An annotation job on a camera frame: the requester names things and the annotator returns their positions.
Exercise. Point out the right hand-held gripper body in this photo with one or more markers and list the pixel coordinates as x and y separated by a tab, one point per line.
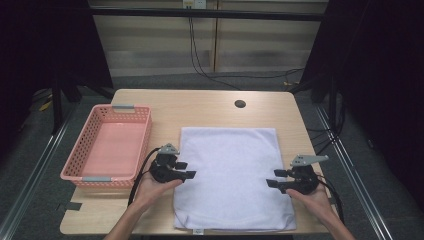
303	180

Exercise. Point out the black horizontal frame bar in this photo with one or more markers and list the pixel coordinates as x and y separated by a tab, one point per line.
200	14

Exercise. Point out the black tape strip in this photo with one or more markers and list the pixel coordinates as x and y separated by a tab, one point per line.
71	206

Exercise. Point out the white patterned blanket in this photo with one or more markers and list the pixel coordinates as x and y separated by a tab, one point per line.
233	180

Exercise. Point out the black stand leg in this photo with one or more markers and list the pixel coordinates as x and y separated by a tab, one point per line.
57	106

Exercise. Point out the dark round table grommet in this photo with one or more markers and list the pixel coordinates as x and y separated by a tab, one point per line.
240	103

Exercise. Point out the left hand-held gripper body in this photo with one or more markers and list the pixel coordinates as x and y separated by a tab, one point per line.
163	171

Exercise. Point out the pink perforated plastic basket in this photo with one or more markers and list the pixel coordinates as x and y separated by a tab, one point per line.
113	146

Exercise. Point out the white wall outlet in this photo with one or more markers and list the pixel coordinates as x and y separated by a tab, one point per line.
195	4

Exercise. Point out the dark curtain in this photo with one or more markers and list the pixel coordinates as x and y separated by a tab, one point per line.
383	83
43	43

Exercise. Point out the person's right hand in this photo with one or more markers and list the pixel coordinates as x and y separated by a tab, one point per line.
315	203

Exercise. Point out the yellow object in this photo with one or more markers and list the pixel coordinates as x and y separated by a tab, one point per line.
45	106

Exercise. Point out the metal floor rail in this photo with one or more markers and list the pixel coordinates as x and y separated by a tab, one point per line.
36	166
353	173

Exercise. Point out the person's left hand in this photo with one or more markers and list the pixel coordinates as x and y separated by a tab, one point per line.
150	195

